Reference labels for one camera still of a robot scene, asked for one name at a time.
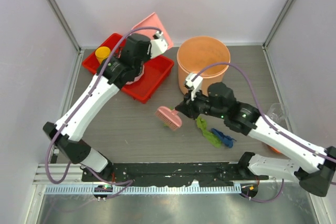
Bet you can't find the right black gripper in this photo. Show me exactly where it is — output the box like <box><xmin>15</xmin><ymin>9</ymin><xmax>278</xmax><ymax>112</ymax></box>
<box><xmin>176</xmin><ymin>86</ymin><xmax>227</xmax><ymax>119</ymax></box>

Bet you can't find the pink dustpan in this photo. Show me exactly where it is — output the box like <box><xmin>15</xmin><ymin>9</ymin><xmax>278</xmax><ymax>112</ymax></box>
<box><xmin>132</xmin><ymin>12</ymin><xmax>174</xmax><ymax>49</ymax></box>

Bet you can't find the long green paper scrap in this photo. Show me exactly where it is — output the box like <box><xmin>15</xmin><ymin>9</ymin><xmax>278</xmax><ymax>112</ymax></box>
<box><xmin>196</xmin><ymin>116</ymin><xmax>222</xmax><ymax>148</ymax></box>

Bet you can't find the blue paper scrap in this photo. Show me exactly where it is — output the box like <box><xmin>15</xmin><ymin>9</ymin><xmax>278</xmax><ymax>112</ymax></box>
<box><xmin>211</xmin><ymin>128</ymin><xmax>235</xmax><ymax>148</ymax></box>

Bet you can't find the pink hand brush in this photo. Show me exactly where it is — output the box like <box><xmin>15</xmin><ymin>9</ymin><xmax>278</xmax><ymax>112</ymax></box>
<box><xmin>155</xmin><ymin>106</ymin><xmax>182</xmax><ymax>131</ymax></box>

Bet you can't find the orange plastic bucket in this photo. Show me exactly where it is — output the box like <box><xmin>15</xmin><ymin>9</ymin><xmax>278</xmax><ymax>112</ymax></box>
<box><xmin>176</xmin><ymin>36</ymin><xmax>231</xmax><ymax>94</ymax></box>

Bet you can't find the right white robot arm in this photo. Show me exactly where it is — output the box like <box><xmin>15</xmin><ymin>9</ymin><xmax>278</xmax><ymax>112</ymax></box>
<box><xmin>176</xmin><ymin>80</ymin><xmax>335</xmax><ymax>197</ymax></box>

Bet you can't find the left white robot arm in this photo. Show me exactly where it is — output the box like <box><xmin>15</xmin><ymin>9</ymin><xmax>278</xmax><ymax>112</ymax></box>
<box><xmin>43</xmin><ymin>33</ymin><xmax>167</xmax><ymax>182</ymax></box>

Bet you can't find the red plastic tray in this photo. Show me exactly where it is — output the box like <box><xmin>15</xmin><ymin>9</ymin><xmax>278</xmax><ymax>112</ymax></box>
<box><xmin>82</xmin><ymin>33</ymin><xmax>174</xmax><ymax>104</ymax></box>

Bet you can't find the pink dotted plate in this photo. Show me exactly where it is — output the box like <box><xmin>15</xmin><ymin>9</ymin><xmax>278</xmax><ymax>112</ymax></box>
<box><xmin>126</xmin><ymin>66</ymin><xmax>145</xmax><ymax>85</ymax></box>

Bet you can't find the yellow mug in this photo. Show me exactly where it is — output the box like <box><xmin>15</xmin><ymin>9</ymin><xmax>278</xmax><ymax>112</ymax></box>
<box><xmin>94</xmin><ymin>46</ymin><xmax>111</xmax><ymax>64</ymax></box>

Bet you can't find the orange bowl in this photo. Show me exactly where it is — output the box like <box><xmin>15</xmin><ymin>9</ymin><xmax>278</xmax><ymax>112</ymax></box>
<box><xmin>268</xmin><ymin>146</ymin><xmax>281</xmax><ymax>154</ymax></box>

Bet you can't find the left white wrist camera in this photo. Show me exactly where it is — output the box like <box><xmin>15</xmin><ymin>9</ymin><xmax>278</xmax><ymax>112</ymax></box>
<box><xmin>150</xmin><ymin>31</ymin><xmax>168</xmax><ymax>59</ymax></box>

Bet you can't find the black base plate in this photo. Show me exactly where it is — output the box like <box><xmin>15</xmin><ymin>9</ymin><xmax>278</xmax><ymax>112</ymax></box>
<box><xmin>98</xmin><ymin>162</ymin><xmax>269</xmax><ymax>187</ymax></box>

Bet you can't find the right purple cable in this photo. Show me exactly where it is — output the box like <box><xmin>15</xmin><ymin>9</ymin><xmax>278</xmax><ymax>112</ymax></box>
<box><xmin>190</xmin><ymin>62</ymin><xmax>336</xmax><ymax>204</ymax></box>

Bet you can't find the white slotted cable duct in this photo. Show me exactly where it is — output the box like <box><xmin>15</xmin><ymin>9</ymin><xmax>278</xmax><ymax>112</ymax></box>
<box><xmin>45</xmin><ymin>183</ymin><xmax>242</xmax><ymax>195</ymax></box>

